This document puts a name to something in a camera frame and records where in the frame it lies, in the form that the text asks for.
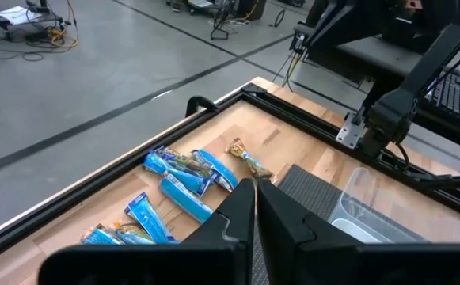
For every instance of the grey workstation desk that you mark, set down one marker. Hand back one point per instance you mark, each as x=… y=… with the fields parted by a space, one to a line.
x=356 y=55

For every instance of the dark woven placemat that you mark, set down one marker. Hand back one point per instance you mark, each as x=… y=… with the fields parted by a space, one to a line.
x=309 y=190

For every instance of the clear plastic bin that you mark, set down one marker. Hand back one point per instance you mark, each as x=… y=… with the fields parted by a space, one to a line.
x=356 y=186

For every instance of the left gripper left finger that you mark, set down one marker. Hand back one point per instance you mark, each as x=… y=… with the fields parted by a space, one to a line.
x=237 y=221

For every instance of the orange blue granola bar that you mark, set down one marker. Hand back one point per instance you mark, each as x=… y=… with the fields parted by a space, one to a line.
x=132 y=231

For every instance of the black floor stand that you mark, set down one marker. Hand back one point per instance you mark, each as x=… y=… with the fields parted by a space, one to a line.
x=218 y=36

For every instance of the white paper stack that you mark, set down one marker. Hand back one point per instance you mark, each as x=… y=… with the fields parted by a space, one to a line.
x=16 y=15

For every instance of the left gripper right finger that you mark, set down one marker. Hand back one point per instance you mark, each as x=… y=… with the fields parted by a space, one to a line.
x=281 y=221

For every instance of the brown granola bar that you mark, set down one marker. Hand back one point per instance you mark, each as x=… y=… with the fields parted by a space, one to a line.
x=249 y=160

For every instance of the dark keyboard shelf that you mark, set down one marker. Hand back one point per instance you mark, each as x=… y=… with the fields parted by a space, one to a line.
x=451 y=136

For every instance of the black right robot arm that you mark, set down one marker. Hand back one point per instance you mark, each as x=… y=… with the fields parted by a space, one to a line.
x=392 y=115

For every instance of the backlit computer keyboard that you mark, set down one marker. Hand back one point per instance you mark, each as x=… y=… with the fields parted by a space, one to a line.
x=455 y=99

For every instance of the white plastic bin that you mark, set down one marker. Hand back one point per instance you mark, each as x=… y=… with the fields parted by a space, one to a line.
x=352 y=233

